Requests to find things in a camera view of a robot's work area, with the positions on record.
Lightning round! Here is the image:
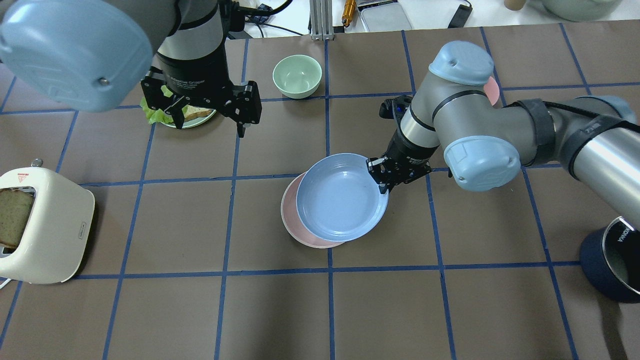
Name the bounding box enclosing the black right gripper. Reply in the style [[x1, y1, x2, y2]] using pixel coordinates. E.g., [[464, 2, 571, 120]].
[[366, 130, 433, 195]]

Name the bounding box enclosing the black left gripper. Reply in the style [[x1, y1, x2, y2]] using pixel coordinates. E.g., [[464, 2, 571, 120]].
[[141, 50, 263, 139]]

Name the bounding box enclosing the blue plate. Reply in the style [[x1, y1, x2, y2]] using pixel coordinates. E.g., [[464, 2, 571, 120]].
[[295, 153, 390, 243]]

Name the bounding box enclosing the pink plate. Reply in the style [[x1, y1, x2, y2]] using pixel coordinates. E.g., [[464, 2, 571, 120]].
[[279, 173, 345, 249]]

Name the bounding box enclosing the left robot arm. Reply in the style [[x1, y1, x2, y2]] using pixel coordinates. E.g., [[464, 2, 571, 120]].
[[1, 0, 262, 137]]

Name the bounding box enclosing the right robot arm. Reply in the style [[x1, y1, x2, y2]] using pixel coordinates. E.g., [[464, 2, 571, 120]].
[[366, 40, 640, 229]]

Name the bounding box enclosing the brown bread slice on plate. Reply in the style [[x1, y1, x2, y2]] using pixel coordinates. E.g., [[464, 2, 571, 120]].
[[182, 105, 216, 122]]

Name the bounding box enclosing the green plate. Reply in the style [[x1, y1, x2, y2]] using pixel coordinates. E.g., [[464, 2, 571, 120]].
[[183, 110, 217, 130]]

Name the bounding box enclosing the green lettuce leaf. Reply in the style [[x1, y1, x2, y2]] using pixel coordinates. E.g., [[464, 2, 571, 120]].
[[140, 85, 175, 128]]

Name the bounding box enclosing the green bowl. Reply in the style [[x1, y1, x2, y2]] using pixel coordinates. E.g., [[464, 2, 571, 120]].
[[272, 54, 323, 100]]

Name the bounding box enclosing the pink bowl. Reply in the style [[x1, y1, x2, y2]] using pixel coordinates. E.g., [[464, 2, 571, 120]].
[[483, 76, 501, 106]]

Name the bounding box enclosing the white toaster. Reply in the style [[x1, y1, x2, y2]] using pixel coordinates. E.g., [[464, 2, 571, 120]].
[[0, 166, 96, 284]]

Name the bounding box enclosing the bread slice in toaster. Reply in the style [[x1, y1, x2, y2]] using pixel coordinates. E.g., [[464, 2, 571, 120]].
[[0, 188, 35, 249]]

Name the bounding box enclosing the dark blue cooking pot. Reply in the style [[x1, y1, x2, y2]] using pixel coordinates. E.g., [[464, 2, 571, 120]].
[[579, 216, 640, 304]]

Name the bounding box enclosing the aluminium frame post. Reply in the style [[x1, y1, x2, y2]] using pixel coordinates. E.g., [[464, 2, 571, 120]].
[[309, 0, 335, 41]]

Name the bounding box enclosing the orange handled tool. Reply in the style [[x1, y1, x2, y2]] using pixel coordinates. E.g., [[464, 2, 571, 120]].
[[341, 0, 357, 28]]

